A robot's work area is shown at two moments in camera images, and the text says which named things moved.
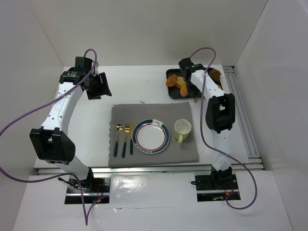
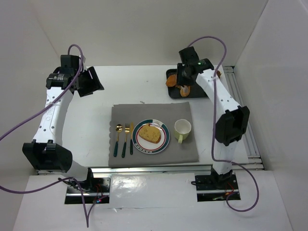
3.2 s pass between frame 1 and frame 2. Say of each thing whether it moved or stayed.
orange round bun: stayed
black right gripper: moved
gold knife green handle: stayed
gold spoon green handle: stayed
